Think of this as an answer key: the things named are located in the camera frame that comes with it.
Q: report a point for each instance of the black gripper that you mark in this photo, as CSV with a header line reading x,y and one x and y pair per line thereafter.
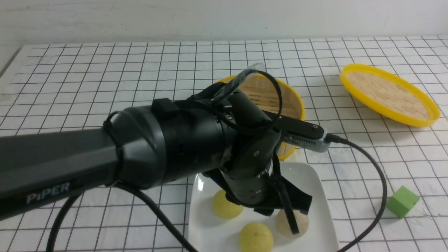
x,y
251,177

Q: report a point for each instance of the yellow steamed bun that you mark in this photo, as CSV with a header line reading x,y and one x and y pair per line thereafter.
x,y
255,237
223,208

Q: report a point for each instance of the yellow steamed bun front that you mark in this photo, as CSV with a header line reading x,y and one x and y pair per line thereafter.
x,y
255,237

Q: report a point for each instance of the beige steamed bun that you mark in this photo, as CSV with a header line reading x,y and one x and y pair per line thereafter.
x,y
283,227

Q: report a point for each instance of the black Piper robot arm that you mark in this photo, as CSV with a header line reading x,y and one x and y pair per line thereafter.
x,y
148,146

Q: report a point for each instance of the white square ceramic plate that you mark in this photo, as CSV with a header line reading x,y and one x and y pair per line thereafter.
x,y
209,233

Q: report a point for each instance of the yellow rimmed bamboo steamer basket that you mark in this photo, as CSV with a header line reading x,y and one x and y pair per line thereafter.
x,y
262,92

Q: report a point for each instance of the yellow rimmed bamboo steamer lid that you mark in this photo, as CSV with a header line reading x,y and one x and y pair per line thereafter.
x,y
389,95

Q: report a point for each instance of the green foam cube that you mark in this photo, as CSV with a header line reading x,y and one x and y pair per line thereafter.
x,y
402,201

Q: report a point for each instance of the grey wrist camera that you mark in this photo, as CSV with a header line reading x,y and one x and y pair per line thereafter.
x,y
301,134

